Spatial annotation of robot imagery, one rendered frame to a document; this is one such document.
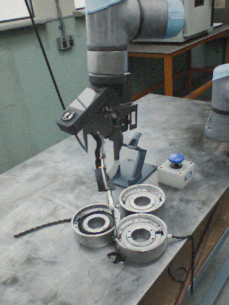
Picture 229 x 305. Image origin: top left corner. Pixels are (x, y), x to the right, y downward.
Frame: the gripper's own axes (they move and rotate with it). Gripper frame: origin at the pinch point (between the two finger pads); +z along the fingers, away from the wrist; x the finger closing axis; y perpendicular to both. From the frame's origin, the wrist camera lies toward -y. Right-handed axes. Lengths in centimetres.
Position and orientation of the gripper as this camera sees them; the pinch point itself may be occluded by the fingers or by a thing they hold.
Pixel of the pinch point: (102, 171)
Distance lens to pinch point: 63.5
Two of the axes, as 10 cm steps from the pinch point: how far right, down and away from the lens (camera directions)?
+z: 0.1, 9.2, 4.0
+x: -7.6, -2.5, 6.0
